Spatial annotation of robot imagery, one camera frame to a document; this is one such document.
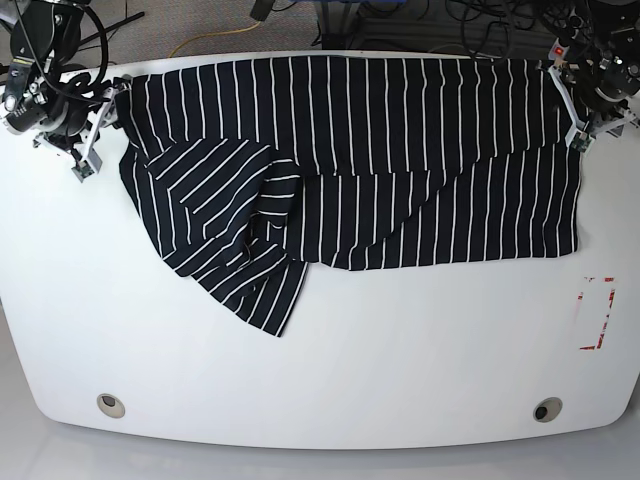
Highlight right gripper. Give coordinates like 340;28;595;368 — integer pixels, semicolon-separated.
32;84;112;150

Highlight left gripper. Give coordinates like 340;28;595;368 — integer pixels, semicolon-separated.
572;76;639;138

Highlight black white striped T-shirt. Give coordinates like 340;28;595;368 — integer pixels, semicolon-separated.
115;56;581;336

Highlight white power strip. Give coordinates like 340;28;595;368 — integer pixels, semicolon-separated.
547;16;589;62

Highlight black tripod stand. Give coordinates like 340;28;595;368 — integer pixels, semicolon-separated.
79;11;145;46

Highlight table cable grommet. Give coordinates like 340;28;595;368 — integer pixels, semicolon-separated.
533;397;563;423
96;393;126;419

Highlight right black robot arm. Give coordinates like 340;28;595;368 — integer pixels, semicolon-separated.
1;1;111;156

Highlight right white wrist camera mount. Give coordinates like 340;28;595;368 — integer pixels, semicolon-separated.
70;77;131;182

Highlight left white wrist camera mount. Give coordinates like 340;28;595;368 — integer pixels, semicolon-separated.
537;58;639;154

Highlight yellow cable on floor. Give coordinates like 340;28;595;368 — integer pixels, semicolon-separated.
172;18;261;59

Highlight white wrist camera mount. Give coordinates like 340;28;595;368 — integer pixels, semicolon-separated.
70;77;131;182
537;58;639;154

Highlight red tape rectangle marking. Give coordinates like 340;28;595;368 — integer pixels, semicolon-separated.
573;276;617;351

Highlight left table cable grommet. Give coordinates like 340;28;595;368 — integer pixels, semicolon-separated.
96;393;126;419

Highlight right table cable grommet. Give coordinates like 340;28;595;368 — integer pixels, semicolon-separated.
533;397;563;423

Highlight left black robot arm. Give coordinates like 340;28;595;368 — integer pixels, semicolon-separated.
534;1;639;149

